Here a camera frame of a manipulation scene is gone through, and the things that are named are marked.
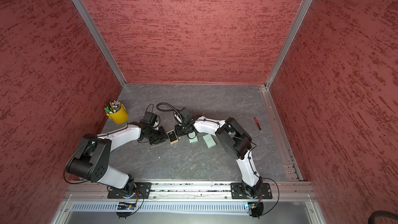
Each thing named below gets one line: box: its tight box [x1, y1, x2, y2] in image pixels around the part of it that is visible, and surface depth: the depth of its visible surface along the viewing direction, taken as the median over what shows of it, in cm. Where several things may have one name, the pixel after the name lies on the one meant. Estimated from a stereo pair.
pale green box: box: [188, 131, 199, 144], surface depth 90 cm
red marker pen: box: [253, 116, 262, 131], surface depth 102 cm
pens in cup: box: [104, 100, 121, 114], surface depth 91 cm
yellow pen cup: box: [105, 103, 129, 124], surface depth 96 cm
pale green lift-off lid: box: [202, 133, 217, 149], surface depth 91 cm
